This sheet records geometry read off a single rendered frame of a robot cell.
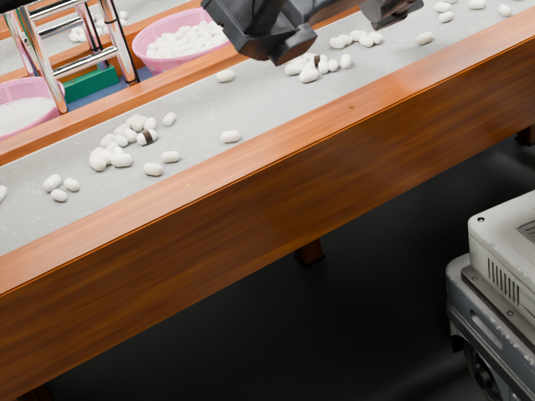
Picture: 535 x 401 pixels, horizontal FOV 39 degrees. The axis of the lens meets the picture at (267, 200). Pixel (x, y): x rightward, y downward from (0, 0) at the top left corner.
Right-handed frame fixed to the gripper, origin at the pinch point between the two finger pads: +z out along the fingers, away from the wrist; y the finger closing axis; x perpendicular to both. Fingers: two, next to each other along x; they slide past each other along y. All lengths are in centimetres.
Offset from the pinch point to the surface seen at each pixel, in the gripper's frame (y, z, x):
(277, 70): 15.8, 14.9, -2.0
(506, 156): -67, 83, 38
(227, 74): 25.0, 16.5, -5.6
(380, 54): -1.3, 6.3, 5.1
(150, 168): 50, 1, 8
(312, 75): 13.6, 6.0, 3.6
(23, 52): 56, 40, -33
